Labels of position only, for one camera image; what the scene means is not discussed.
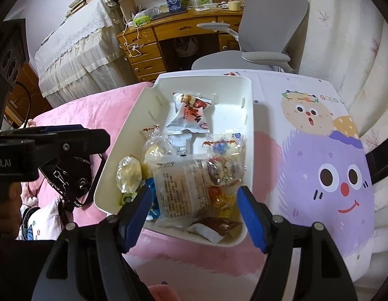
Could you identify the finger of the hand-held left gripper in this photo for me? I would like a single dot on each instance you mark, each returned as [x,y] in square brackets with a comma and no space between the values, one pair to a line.
[62,128]
[81,144]

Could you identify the blue snack packet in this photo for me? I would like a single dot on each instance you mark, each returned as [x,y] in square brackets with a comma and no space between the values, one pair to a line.
[153,205]

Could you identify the wooden desk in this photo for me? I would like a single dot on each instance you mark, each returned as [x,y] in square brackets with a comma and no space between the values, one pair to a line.
[168,28]

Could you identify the large red white snack packet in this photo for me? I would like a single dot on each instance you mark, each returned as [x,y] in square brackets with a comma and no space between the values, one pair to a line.
[189,113]

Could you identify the green tissue pack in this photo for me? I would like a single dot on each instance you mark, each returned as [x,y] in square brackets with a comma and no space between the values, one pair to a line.
[141,21]

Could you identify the pink bedsheet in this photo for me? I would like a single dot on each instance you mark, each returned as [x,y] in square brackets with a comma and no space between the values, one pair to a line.
[87,109]

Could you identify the cartoon printed mat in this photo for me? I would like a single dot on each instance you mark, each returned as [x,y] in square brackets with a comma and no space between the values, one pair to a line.
[307,194]

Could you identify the white floral curtain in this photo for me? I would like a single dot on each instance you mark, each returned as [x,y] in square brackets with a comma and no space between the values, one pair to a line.
[344,37]

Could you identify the white packet with black label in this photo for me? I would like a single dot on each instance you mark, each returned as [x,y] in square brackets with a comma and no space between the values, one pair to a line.
[181,145]

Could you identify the white plastic storage bin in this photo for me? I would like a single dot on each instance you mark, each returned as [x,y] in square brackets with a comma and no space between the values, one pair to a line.
[228,113]

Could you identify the black handbag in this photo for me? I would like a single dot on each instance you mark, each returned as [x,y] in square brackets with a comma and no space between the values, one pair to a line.
[74,172]

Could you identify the green white box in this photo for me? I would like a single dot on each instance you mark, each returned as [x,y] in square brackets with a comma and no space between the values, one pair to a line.
[203,1]

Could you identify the brown snack packet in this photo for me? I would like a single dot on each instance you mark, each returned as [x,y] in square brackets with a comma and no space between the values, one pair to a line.
[217,225]

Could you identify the white lace furniture cover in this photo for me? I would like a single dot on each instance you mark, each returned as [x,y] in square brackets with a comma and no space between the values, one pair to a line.
[77,47]

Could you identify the plastic bag under desk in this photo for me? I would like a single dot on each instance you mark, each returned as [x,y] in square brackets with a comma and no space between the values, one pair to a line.
[186,47]

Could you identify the clear packet of nut cake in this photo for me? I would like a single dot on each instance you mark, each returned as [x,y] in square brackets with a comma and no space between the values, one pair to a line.
[225,171]

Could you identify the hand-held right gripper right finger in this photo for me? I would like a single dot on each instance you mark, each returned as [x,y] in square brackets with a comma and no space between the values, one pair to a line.
[252,219]

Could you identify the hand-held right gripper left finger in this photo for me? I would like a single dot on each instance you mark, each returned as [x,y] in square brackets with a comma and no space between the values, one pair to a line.
[137,216]

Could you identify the clear tray of round cookies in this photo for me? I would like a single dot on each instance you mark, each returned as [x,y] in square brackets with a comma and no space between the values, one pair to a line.
[181,188]

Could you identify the clear bread roll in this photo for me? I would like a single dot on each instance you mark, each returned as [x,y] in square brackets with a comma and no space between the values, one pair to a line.
[129,174]
[154,152]

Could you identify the white printed pillow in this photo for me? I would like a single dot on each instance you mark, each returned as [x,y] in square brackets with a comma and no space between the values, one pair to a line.
[43,222]

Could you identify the stack of books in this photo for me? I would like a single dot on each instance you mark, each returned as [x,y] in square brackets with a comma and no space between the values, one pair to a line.
[81,4]

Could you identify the pale yellow cup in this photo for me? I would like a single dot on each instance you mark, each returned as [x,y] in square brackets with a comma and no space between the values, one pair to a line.
[234,6]

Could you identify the person's left hand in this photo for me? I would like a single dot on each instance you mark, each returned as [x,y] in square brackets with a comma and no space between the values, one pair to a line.
[8,216]

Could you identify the wooden door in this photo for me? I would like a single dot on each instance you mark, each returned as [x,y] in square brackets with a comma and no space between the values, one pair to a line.
[24,78]

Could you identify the grey office chair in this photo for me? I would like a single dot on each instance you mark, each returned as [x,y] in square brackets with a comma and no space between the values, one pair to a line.
[269,15]

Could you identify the blue white pastry packet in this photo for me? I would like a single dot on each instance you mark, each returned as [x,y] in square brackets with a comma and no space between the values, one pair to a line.
[223,145]

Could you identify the white plastic bag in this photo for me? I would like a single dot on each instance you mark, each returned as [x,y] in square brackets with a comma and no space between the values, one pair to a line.
[146,12]

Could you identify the yellow snack packet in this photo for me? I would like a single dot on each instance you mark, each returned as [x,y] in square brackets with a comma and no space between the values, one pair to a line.
[220,200]

